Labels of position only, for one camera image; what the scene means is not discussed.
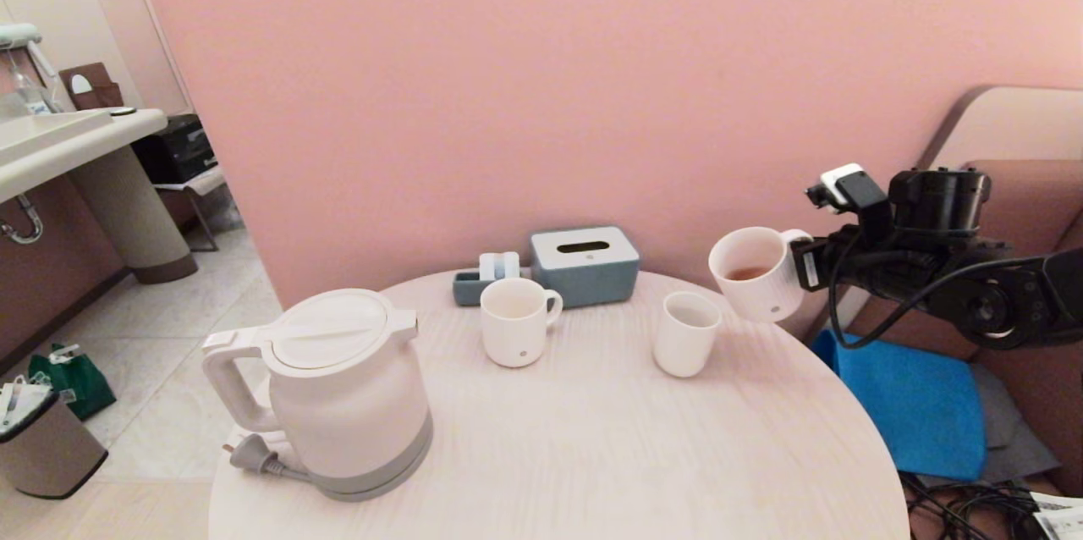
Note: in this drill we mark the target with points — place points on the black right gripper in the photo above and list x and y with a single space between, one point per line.
825 265

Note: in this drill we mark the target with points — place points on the large white ribbed mug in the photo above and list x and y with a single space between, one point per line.
753 286

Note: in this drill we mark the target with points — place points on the white electric kettle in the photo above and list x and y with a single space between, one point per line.
347 404

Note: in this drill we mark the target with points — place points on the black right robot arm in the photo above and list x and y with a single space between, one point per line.
973 286

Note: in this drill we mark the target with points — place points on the white cup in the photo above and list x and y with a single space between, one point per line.
683 349

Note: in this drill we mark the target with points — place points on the blue cloth bag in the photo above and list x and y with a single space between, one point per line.
914 404

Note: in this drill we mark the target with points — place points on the grey tissue box white lid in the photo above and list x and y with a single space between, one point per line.
592 278

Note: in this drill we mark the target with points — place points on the brown upholstered bench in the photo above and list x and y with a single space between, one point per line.
1015 125

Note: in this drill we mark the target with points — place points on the grey seat cushion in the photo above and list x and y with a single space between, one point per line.
1007 430

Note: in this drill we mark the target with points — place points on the small white ribbed mug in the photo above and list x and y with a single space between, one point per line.
512 337

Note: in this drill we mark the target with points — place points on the white printed paper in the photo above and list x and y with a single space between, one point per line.
1062 519

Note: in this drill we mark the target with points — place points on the small grey tray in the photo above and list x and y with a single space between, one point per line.
465 290

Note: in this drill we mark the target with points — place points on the grey kettle base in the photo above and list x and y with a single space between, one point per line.
372 491

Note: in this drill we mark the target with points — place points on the metal rack with white towel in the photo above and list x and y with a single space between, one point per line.
195 183

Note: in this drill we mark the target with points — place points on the black box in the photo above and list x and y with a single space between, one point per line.
173 151

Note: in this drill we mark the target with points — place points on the small black round dish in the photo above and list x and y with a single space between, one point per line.
123 112

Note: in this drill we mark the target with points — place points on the brown tissue holder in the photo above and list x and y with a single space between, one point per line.
97 96

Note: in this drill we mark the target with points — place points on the green bag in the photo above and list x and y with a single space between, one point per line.
85 392

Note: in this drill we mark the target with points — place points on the white sink counter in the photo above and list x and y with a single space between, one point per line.
76 142

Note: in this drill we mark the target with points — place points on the chrome drain pipe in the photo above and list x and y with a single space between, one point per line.
34 223

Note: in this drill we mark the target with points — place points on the brown trash bin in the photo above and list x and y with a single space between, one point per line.
51 455

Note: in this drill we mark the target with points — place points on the clear glass bottle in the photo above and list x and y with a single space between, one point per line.
34 100

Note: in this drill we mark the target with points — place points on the white hair dryer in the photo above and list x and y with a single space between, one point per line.
19 36

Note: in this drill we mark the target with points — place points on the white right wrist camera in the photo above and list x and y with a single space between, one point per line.
842 180

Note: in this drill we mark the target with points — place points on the beige sink pedestal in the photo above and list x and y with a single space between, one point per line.
135 218

